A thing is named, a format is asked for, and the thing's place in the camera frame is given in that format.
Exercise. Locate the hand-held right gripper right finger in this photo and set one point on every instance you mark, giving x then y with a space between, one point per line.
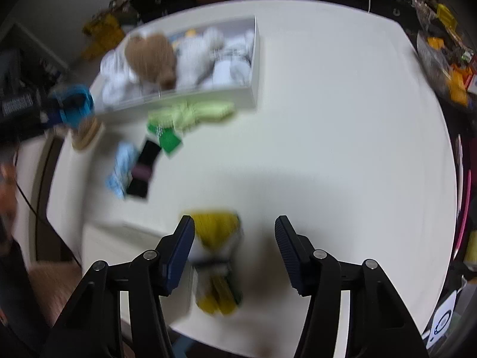
290 253

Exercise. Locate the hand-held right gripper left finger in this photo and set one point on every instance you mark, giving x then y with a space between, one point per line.
179 253

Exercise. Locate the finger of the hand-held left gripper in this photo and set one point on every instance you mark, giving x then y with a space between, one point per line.
56 113

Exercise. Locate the blue cloth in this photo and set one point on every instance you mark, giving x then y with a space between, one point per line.
80 108

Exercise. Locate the white fluffy towel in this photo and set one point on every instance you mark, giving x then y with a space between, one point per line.
115 82

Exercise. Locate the light blue sock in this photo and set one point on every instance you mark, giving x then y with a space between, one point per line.
123 164

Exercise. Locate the black sock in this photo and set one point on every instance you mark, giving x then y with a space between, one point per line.
143 156

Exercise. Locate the green bow hair clip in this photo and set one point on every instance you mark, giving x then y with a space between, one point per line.
169 141

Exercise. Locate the light green cloth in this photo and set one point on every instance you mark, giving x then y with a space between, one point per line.
197 112

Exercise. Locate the white duck plush toy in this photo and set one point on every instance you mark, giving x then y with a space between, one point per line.
195 59

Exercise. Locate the white cardboard box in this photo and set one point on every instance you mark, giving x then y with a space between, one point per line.
223 95

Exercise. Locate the white socks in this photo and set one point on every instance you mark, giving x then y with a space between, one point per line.
231 71

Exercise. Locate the glass dome with flower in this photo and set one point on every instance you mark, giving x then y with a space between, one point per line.
87 138

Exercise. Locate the stack of yellow crates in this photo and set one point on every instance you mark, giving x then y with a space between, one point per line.
104 35

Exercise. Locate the white card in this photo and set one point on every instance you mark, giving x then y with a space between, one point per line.
443 320

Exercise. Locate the glass bowl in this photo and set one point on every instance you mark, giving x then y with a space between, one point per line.
439 71

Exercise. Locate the yellow toy chair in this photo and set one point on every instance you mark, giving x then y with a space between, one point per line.
445 15

